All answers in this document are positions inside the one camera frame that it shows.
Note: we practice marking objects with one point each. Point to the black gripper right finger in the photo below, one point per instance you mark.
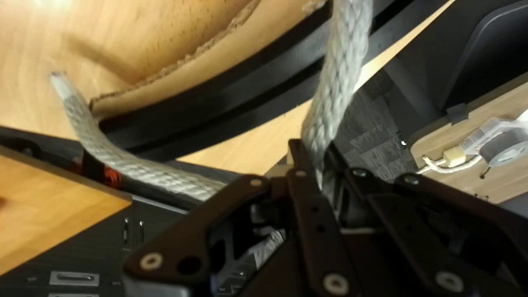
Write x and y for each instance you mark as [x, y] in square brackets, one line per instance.
[429, 241]

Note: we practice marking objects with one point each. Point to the wooden office desk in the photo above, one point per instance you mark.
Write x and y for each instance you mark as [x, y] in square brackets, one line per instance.
[495, 182]

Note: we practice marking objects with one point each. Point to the black curved foam strip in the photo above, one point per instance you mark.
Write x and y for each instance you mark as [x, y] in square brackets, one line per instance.
[247, 93]

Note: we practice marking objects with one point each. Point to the wooden side desk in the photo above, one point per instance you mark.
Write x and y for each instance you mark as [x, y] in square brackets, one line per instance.
[42, 208]

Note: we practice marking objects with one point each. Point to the grey duct tape roll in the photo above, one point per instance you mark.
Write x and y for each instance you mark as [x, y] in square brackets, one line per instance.
[495, 146]

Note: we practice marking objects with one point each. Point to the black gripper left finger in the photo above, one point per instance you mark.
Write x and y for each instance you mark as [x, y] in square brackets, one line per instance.
[186, 248]

